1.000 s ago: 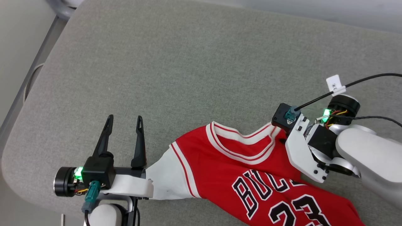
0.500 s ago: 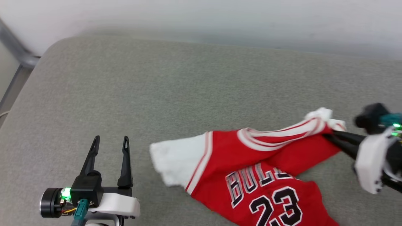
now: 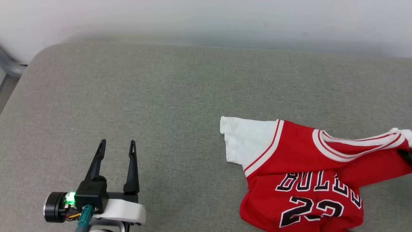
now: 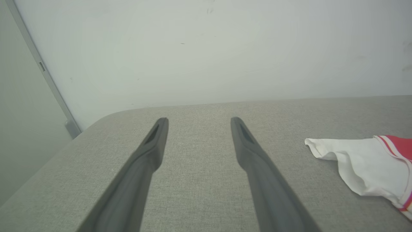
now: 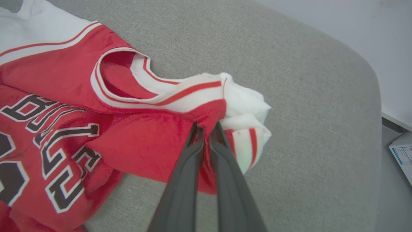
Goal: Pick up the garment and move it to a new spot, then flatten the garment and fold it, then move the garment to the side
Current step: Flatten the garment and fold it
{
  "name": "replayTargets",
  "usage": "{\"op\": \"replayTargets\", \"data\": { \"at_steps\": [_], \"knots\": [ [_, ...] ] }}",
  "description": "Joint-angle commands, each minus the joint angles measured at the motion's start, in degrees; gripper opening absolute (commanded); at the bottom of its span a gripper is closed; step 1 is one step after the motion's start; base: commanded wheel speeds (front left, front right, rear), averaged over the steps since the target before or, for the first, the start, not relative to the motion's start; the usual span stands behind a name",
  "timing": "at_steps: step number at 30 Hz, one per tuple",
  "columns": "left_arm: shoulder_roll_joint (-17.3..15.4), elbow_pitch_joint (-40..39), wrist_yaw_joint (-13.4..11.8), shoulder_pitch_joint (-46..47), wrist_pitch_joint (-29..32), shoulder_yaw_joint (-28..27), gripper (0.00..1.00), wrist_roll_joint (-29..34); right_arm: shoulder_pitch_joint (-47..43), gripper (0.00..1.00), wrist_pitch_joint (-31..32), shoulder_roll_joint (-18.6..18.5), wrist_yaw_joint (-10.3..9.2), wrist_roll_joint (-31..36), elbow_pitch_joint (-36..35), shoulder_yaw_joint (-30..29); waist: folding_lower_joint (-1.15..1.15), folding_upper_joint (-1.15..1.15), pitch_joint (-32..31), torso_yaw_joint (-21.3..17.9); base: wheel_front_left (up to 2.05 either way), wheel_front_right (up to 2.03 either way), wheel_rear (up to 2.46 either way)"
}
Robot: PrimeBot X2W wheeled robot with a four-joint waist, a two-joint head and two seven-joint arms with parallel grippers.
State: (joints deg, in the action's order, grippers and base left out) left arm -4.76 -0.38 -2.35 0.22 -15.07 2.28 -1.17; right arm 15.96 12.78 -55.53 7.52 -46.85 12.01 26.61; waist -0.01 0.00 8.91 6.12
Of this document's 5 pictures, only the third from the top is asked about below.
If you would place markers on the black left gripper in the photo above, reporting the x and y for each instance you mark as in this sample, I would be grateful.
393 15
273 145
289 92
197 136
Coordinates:
91 195

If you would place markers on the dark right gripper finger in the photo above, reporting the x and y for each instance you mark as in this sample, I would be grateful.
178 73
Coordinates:
407 156

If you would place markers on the red and white basketball jersey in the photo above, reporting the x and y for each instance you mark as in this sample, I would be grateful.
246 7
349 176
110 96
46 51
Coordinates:
309 161

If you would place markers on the grey metal frame tube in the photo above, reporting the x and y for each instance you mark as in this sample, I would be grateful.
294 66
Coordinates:
9 67

